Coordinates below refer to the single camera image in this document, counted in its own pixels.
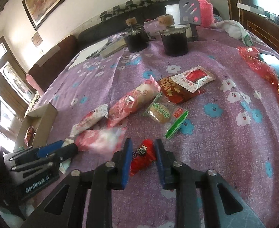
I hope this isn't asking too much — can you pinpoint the pink clear snack bag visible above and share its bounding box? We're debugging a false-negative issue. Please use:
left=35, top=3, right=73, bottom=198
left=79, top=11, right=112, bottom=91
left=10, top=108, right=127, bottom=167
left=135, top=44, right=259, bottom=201
left=74, top=127, right=127, bottom=154

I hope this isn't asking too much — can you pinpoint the small red candy packet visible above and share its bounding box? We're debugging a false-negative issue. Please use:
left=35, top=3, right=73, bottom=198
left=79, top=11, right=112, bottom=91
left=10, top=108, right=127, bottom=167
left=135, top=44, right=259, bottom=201
left=130, top=139, right=156, bottom=176

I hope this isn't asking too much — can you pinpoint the dark red snack bag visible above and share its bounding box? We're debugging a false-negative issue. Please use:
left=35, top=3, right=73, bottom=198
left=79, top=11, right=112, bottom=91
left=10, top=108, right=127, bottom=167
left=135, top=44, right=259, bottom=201
left=157, top=76, right=205, bottom=104

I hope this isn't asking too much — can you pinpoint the white red snack packet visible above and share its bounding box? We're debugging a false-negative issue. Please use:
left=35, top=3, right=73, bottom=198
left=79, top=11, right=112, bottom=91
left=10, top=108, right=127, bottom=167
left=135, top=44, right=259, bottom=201
left=170, top=66, right=215, bottom=93

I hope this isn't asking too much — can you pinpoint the cardboard box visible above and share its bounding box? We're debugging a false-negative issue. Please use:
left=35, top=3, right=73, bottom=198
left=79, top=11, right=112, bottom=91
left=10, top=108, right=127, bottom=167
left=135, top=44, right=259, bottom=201
left=13, top=102, right=58, bottom=152

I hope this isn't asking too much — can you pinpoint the white red striped packet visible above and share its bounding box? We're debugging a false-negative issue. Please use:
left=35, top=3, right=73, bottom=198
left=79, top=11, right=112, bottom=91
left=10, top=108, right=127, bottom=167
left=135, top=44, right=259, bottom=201
left=69, top=104, right=108, bottom=138

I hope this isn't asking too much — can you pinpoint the green trimmed biscuit packet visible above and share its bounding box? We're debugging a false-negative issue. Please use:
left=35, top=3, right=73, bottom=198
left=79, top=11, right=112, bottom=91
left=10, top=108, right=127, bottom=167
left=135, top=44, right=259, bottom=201
left=144, top=92, right=189, bottom=139

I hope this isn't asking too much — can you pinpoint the long pink snack pack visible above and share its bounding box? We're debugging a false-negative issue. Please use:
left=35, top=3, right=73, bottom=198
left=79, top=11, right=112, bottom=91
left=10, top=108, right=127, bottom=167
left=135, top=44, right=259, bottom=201
left=107, top=75, right=160, bottom=128

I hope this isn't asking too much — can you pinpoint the dark sofa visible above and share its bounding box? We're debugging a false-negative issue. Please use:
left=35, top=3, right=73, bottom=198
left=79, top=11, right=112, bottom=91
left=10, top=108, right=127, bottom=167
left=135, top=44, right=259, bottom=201
left=26, top=1, right=169, bottom=95

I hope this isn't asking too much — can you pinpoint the purple floral tablecloth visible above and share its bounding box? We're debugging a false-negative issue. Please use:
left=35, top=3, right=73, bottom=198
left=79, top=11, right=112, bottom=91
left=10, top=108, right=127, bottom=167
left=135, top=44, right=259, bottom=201
left=39, top=28, right=279, bottom=227

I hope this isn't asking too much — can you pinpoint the white paper sheet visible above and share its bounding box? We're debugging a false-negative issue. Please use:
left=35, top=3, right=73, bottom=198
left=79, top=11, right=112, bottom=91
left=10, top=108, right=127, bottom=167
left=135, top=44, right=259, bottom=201
left=68, top=39, right=109, bottom=70

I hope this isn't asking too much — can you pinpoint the black pen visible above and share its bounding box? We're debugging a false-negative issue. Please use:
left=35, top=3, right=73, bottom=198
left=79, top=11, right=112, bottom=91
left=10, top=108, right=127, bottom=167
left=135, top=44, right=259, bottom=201
left=86, top=46, right=111, bottom=59

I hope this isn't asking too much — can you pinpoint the grey notebook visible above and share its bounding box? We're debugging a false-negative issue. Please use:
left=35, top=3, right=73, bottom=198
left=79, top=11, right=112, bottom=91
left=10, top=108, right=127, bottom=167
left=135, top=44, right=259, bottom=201
left=100, top=38, right=126, bottom=59

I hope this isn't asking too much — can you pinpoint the black jar left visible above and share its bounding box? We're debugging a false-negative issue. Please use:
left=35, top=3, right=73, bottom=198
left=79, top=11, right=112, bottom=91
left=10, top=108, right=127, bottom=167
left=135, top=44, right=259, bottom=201
left=123, top=17, right=149, bottom=53

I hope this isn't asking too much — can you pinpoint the black jar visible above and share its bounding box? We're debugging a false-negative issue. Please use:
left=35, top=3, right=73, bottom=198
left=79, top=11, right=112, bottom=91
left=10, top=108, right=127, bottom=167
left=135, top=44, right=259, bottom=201
left=123, top=17, right=149, bottom=53
left=157, top=14, right=188, bottom=57

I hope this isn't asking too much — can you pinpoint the red foil wrapper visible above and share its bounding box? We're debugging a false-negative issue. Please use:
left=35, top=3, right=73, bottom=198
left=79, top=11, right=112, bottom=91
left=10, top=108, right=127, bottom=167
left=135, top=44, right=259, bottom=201
left=238, top=46, right=279, bottom=104

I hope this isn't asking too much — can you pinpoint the black jar right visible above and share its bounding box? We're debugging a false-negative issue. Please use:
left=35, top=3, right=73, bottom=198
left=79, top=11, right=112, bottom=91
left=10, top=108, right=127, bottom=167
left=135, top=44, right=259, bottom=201
left=157, top=14, right=188, bottom=57

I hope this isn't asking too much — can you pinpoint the white plastic bag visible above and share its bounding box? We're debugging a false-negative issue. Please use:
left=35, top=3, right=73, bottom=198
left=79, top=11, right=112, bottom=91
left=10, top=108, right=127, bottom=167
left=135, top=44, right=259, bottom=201
left=210, top=20, right=253, bottom=46

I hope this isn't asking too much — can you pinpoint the white cup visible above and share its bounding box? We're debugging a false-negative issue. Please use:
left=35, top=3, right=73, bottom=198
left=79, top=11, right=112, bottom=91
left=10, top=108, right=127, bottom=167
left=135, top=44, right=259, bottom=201
left=165, top=4, right=183, bottom=28

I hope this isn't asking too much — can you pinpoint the pink thermos bottle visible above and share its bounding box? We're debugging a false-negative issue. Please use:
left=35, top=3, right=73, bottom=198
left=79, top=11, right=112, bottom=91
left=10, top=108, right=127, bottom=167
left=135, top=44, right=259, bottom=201
left=198, top=0, right=214, bottom=28

